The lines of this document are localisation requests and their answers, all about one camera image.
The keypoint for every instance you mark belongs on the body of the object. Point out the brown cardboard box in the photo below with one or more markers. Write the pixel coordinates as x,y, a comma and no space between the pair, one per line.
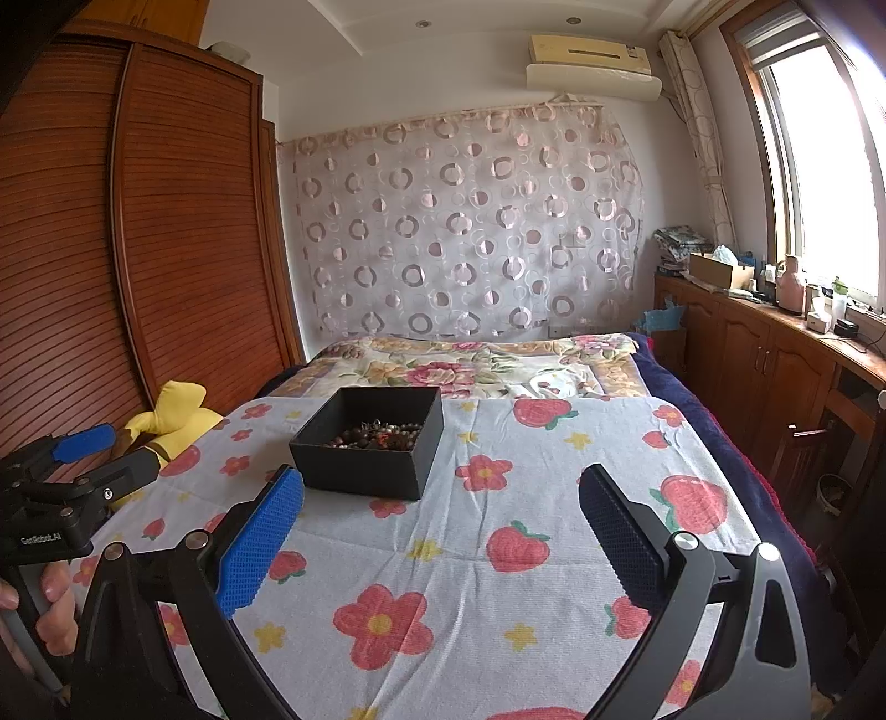
720,271

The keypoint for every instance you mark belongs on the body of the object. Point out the person's left hand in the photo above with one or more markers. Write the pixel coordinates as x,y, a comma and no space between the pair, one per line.
59,602

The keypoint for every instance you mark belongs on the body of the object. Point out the dark wooden chair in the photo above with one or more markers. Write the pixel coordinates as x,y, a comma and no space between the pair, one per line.
803,457

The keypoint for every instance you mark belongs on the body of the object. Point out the circle pattern sheer curtain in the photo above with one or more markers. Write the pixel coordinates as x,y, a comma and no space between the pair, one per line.
457,221

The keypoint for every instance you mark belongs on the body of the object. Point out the round waste bin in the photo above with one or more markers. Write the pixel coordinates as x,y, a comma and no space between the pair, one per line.
839,495

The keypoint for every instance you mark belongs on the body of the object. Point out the wooden slatted wardrobe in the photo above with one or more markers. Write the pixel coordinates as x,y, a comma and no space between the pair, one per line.
138,242

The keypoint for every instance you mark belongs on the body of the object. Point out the green capped bottle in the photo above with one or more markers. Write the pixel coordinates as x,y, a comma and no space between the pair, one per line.
839,298

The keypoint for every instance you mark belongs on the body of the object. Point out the pink kettle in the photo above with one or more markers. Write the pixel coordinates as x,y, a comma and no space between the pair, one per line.
790,287

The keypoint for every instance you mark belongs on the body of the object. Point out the black cardboard box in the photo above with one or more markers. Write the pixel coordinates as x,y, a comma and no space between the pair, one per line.
360,471

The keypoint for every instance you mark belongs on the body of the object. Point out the strawberry print bedsheet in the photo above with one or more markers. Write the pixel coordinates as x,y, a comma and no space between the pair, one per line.
484,498

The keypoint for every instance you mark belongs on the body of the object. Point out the floral blanket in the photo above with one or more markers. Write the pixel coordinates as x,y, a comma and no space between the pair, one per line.
443,367

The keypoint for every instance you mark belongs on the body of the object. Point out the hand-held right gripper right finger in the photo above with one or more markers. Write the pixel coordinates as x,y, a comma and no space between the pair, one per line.
619,540

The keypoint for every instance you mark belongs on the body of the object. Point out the blue bag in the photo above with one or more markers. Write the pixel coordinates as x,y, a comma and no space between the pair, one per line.
661,318

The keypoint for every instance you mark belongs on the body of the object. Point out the patterned window curtain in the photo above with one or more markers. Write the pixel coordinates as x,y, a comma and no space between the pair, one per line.
702,138

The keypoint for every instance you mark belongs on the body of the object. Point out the wooden side cabinet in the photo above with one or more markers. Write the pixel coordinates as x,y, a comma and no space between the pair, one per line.
761,353

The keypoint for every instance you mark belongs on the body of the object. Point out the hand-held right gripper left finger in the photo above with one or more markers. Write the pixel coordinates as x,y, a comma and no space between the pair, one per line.
256,543

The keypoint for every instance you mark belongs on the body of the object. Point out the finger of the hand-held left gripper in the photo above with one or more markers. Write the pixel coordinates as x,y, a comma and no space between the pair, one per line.
83,443
131,467

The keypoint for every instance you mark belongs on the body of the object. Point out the wall air conditioner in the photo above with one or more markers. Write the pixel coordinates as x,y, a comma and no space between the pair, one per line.
592,66

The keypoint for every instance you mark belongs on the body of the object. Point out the window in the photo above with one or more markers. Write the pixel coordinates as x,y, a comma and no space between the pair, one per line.
817,152

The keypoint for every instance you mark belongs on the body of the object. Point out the yellow plush toy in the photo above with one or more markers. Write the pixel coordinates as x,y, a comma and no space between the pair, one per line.
180,415

